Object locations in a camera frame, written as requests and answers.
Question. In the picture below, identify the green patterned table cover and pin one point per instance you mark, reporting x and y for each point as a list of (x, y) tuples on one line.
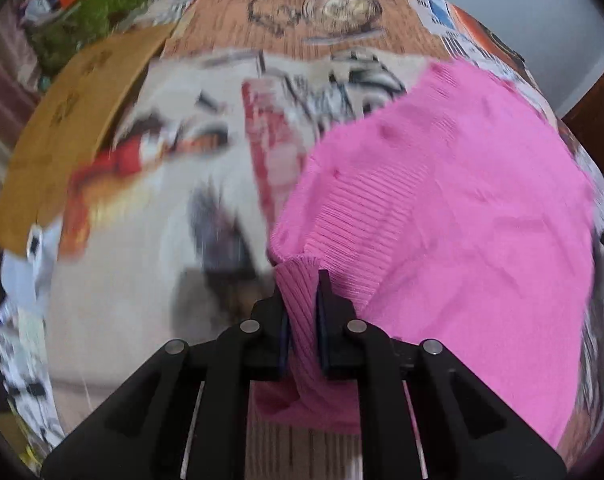
[(92, 15)]

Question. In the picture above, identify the wooden wardrobe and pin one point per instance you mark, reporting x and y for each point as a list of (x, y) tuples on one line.
[(597, 125)]

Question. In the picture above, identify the striped brown curtain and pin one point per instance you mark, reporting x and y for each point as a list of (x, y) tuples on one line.
[(2, 100)]

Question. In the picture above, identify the pink buttoned cardigan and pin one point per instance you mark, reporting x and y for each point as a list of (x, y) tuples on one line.
[(457, 210)]

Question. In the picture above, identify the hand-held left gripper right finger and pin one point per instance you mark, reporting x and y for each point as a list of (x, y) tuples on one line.
[(322, 342)]

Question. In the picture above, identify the printed patchwork blanket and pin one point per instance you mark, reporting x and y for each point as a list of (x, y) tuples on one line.
[(182, 240)]

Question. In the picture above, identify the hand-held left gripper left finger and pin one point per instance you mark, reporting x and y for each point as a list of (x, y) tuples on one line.
[(282, 342)]

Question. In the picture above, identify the wooden lap desk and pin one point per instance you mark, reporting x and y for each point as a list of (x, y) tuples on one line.
[(67, 125)]

